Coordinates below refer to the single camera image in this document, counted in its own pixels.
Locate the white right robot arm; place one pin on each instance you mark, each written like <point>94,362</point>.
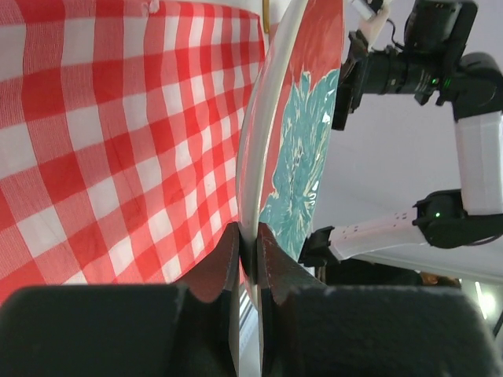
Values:
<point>468,216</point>

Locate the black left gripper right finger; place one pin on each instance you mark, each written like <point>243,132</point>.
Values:
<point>310,329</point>

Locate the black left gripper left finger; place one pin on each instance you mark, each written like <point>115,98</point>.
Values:
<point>187,328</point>

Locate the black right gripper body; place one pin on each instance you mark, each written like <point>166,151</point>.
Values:
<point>435,37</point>

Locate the red white checkered cloth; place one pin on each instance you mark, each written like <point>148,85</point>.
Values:
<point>120,124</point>

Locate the red plate with teal pattern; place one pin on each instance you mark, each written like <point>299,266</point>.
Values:
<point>286,130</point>

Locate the gold table knife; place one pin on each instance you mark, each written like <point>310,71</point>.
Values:
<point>266,15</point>

